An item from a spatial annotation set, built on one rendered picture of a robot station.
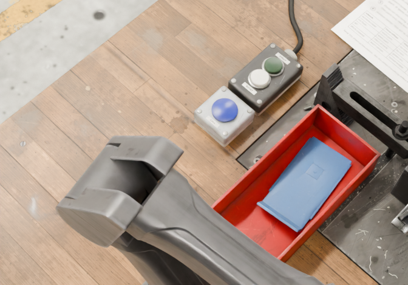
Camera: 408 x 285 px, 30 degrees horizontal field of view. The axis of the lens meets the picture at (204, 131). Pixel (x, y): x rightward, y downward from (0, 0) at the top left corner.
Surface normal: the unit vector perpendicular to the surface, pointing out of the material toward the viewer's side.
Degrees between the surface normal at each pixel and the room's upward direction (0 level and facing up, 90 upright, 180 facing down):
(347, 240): 0
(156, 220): 18
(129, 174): 24
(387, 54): 1
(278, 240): 0
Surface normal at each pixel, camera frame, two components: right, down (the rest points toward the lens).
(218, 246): 0.28, -0.29
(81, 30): 0.02, -0.47
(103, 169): -0.26, -0.60
